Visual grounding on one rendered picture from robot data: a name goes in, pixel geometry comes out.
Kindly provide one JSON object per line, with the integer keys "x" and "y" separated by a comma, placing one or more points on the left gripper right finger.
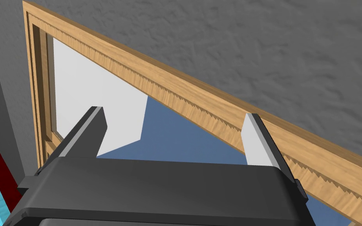
{"x": 256, "y": 147}

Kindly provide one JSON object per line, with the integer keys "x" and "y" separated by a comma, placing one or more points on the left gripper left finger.
{"x": 86, "y": 138}

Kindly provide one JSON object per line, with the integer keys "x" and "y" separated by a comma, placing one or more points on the wooden framed window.
{"x": 200, "y": 100}

